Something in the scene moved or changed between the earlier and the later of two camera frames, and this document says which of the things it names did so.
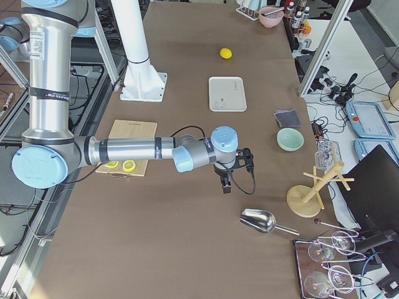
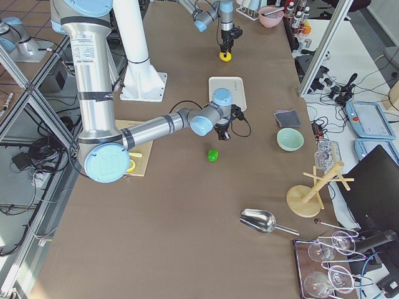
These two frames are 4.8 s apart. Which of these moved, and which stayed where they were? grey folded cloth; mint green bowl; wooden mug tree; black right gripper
Moved: black right gripper
Stayed: mint green bowl; wooden mug tree; grey folded cloth
